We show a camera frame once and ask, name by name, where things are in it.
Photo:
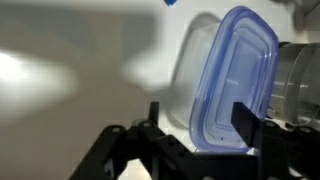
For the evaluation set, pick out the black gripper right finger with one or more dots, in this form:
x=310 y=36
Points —
x=249 y=127

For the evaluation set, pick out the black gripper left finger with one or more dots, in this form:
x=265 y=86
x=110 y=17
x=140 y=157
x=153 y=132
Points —
x=151 y=135

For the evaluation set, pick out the blue lidded plastic container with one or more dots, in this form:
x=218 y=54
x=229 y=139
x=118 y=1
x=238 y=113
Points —
x=222 y=61

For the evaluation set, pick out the glass electric kettle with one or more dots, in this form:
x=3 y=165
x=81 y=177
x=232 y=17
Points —
x=296 y=93

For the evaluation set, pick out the blue snack wrapper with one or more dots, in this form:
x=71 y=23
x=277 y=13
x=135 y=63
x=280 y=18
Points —
x=170 y=2

